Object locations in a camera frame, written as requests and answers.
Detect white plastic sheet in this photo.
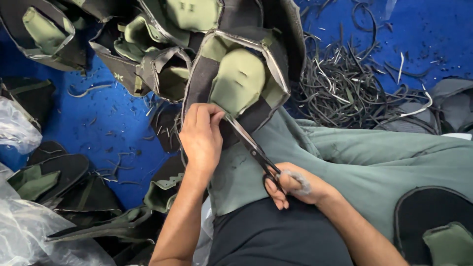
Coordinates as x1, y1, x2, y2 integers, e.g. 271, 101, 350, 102
192, 197, 216, 266

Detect black scissors with grey padding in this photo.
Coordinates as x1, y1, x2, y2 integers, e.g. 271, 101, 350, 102
224, 114, 312, 197

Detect clear plastic bag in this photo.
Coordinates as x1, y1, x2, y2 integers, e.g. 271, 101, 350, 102
0, 163, 117, 266
0, 97, 43, 155

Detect heap of trimmed shoe uppers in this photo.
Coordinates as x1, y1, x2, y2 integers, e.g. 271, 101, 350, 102
7, 141, 187, 266

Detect person's black shirt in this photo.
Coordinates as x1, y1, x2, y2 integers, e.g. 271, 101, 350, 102
206, 197, 355, 266

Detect pile of black trimmed strips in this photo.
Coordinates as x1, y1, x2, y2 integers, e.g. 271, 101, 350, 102
296, 0, 435, 128

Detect green and black shoe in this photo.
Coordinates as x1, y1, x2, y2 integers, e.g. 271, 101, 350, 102
140, 46, 193, 103
182, 30, 292, 149
393, 186, 473, 266
137, 0, 224, 48
0, 76, 57, 131
89, 15, 157, 97
0, 0, 88, 73

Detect person's left hand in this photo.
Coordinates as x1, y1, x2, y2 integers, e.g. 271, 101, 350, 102
179, 103, 226, 179

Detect person's right hand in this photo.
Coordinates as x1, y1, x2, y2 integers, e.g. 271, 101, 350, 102
264, 162, 334, 211

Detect black fabric shoe piece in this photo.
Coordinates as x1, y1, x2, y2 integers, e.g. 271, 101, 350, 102
221, 0, 307, 83

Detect person's green trousers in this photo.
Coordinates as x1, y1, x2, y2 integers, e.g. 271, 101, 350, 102
208, 106, 473, 244

